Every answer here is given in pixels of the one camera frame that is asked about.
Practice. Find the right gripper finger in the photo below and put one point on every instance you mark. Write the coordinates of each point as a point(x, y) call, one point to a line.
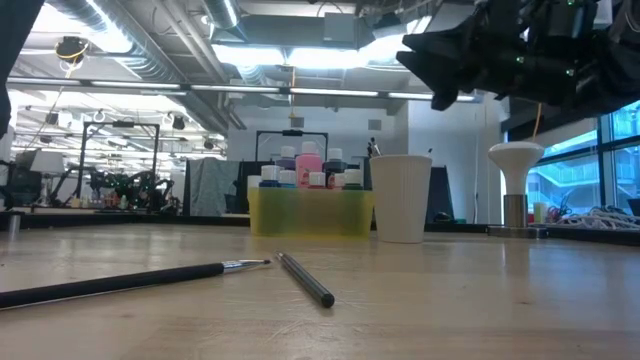
point(450, 75)
point(450, 40)

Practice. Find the black brush dark fluffy head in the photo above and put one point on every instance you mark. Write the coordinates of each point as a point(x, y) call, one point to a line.
point(375, 149)

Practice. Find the small green paint bottle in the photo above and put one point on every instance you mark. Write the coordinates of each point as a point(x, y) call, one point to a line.
point(352, 177)

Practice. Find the large pink paint bottle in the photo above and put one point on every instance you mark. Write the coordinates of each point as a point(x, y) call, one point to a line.
point(307, 165)

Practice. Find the long black paintbrush white print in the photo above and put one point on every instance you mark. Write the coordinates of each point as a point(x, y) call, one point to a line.
point(125, 282)

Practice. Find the white mushroom table lamp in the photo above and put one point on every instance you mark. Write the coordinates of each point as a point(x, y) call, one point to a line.
point(515, 155)

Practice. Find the black triangular stand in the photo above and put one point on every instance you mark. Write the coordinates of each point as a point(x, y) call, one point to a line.
point(441, 200)

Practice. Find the white ribbed paper cup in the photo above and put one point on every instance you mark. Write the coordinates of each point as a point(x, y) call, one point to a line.
point(400, 200)

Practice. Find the bright ceiling light panel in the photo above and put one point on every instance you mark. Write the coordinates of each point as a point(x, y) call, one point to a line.
point(260, 55)

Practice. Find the yellow plastic bin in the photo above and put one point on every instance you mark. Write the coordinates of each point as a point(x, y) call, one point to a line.
point(310, 215)

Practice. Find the small white cylinder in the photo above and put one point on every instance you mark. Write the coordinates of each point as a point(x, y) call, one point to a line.
point(252, 181)

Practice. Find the grey draped cloth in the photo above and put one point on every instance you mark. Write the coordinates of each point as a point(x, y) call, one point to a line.
point(215, 185)

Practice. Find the long ceiling light strip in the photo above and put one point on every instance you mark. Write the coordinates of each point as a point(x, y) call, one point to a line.
point(135, 85)

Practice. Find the distant black robot arms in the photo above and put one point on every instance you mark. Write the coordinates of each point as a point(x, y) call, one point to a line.
point(140, 187)

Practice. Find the black gantry frame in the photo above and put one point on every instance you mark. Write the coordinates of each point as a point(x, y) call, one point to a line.
point(122, 124)
point(292, 132)

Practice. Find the round silver ventilation duct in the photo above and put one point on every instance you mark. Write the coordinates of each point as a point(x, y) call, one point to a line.
point(220, 12)

